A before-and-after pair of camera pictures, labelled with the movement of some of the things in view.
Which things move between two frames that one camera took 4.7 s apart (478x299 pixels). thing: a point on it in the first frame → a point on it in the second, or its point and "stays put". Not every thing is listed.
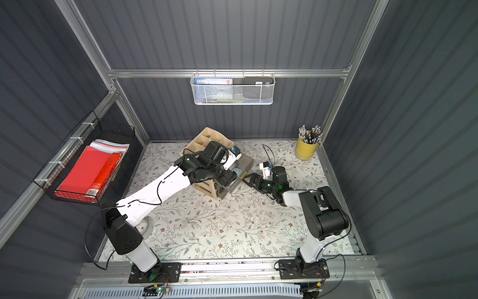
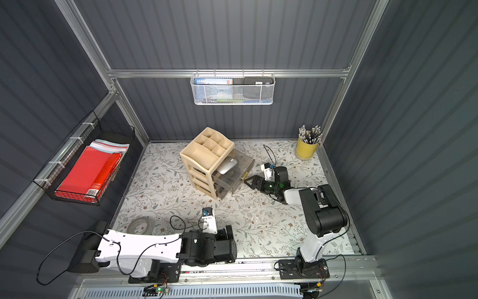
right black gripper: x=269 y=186 stays put
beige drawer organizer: x=199 y=143 stays put
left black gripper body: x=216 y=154 → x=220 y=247
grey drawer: x=244 y=164 stays put
